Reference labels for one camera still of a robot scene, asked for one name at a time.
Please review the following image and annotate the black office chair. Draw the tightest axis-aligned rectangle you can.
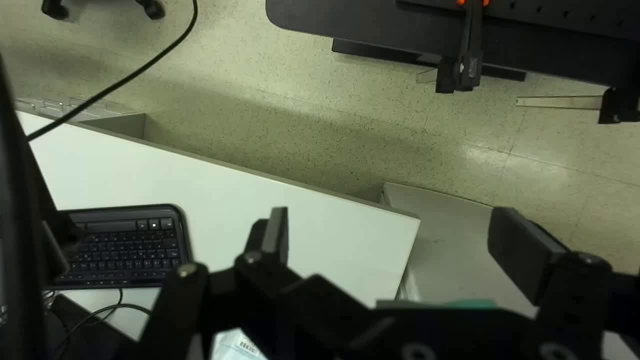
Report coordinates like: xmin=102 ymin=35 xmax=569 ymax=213
xmin=39 ymin=0 xmax=168 ymax=22

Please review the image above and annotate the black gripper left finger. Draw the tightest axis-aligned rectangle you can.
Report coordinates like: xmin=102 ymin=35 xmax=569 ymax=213
xmin=142 ymin=205 xmax=322 ymax=360

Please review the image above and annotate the black computer keyboard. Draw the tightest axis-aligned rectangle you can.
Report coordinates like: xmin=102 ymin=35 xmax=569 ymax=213
xmin=52 ymin=201 xmax=195 ymax=290

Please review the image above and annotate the black desk cable bundle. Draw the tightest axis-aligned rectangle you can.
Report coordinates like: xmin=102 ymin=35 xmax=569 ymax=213
xmin=46 ymin=285 xmax=156 ymax=360

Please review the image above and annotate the black floor cable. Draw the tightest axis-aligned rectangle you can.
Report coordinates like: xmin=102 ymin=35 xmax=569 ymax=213
xmin=24 ymin=0 xmax=200 ymax=144

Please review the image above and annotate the black equipment stand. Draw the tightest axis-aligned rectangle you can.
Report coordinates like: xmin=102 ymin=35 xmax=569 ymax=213
xmin=264 ymin=0 xmax=640 ymax=90

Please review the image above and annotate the white blue wipes packet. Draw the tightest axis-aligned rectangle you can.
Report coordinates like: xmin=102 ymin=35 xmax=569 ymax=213
xmin=210 ymin=326 xmax=270 ymax=360

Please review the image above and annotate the black clamp with orange handle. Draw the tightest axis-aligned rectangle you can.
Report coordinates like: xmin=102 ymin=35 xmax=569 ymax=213
xmin=435 ymin=0 xmax=495 ymax=96

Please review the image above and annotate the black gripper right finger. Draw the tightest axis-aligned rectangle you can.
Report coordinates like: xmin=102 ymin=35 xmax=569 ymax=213
xmin=489 ymin=205 xmax=640 ymax=360

